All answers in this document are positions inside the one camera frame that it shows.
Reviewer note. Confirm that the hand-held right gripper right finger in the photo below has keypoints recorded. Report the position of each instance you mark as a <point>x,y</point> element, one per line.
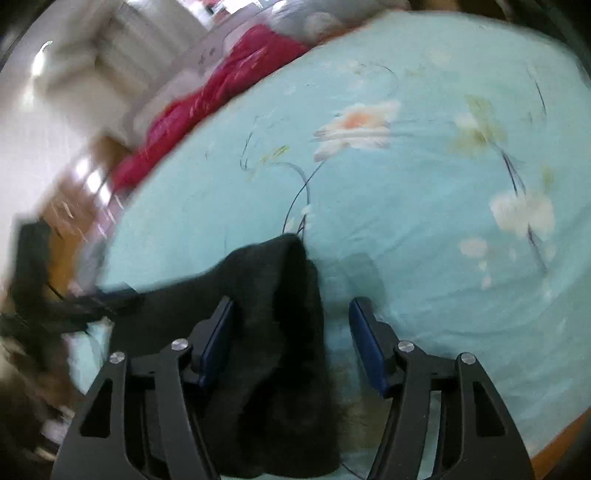
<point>364,353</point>

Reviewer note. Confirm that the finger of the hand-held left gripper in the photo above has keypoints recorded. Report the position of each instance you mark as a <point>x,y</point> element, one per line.
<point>108,302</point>

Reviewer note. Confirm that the grey quilt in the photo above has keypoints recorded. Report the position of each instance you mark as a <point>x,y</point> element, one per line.
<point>314,18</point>

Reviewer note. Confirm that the black pants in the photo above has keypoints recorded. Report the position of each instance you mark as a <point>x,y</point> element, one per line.
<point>277,350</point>

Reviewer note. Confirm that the red blanket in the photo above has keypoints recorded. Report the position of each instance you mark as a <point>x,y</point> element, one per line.
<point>198,101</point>

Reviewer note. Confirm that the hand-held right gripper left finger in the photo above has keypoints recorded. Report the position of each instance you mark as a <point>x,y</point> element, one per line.
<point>219,344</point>

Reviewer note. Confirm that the wooden bed frame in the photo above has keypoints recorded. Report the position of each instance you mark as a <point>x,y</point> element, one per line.
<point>568,447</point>

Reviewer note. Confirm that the light blue floral bedsheet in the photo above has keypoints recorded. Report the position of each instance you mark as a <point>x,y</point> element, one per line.
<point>438,258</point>

